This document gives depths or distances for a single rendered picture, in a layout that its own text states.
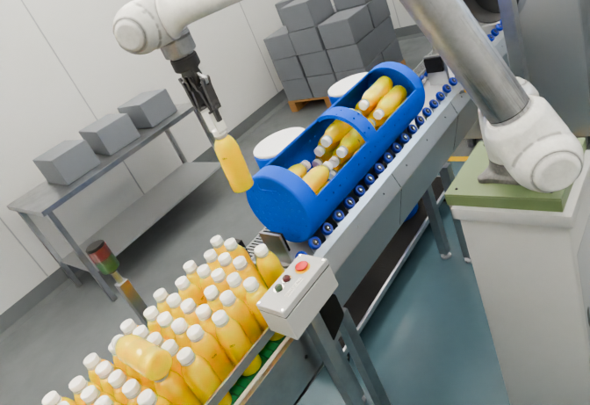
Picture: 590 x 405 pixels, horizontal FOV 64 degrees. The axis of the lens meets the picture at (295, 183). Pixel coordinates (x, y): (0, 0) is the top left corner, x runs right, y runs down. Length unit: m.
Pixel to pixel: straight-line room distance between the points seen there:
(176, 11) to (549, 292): 1.28
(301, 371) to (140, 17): 1.04
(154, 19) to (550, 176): 0.93
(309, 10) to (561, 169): 4.16
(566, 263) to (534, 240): 0.10
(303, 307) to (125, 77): 4.02
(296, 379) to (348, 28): 3.93
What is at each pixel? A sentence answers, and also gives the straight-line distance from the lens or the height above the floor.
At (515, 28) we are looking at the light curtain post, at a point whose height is 1.10.
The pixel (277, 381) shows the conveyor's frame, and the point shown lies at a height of 0.85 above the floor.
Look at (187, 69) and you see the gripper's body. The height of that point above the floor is 1.65.
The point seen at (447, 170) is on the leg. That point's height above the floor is 0.61.
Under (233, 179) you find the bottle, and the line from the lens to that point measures 1.43.
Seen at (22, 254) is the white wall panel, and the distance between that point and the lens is 4.63.
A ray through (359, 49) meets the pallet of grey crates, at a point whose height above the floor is 0.60.
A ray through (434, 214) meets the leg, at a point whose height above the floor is 0.32.
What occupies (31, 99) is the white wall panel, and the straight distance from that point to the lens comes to 4.62.
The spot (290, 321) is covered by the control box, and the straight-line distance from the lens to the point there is 1.23.
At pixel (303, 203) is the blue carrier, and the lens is 1.50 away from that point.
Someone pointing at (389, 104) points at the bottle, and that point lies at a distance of 1.99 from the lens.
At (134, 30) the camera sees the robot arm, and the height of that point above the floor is 1.80.
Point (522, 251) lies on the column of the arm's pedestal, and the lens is 1.53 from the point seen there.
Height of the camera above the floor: 1.86
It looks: 26 degrees down
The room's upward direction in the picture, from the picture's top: 24 degrees counter-clockwise
